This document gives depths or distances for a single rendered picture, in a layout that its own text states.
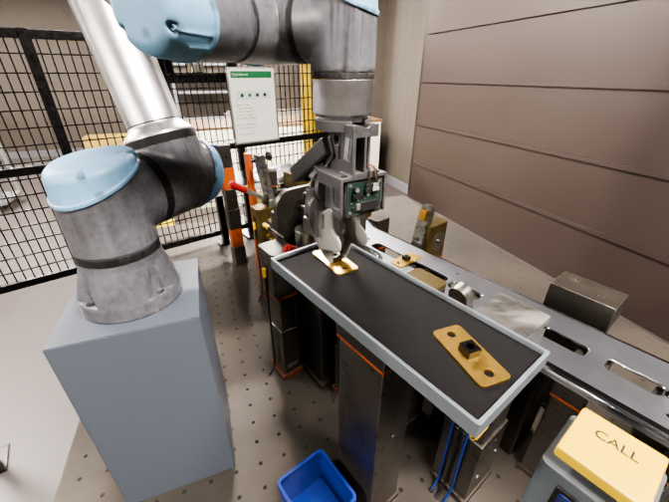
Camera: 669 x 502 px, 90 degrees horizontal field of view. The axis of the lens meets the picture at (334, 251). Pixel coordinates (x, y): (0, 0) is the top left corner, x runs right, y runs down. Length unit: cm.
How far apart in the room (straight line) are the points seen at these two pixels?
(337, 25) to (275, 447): 78
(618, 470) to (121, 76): 73
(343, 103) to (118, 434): 62
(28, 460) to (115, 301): 155
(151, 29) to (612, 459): 50
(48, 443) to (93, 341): 153
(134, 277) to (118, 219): 9
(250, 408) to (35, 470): 125
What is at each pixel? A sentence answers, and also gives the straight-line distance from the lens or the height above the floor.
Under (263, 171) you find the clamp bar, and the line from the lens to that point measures 106.
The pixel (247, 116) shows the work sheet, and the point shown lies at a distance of 164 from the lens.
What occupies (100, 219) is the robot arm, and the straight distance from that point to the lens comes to 54.
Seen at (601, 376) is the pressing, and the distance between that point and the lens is 71.
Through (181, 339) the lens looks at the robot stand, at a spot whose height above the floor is 107.
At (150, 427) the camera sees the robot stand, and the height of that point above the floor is 89.
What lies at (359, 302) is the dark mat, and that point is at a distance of 45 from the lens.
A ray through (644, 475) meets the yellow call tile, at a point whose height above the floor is 116.
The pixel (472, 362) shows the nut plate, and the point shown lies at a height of 116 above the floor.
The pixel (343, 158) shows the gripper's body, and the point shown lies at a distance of 42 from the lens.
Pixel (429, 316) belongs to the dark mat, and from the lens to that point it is 44.
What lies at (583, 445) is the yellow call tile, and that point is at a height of 116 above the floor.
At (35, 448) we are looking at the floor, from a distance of 211.
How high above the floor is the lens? 143
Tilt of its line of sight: 28 degrees down
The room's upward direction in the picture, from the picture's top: straight up
